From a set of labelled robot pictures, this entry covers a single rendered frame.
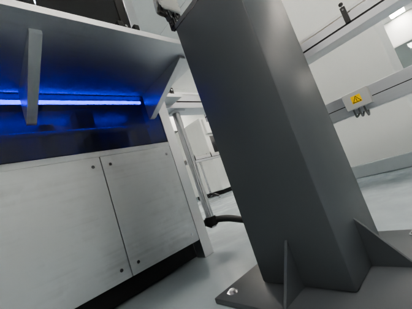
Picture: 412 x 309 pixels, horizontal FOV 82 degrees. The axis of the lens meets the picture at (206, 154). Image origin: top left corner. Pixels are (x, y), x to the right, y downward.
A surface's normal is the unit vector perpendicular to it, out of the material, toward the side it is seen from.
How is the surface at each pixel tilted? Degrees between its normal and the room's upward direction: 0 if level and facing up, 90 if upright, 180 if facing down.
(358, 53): 90
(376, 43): 90
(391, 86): 90
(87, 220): 90
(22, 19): 180
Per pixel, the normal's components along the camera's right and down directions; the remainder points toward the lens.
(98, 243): 0.64, -0.31
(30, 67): 0.52, 0.77
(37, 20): 0.32, 0.94
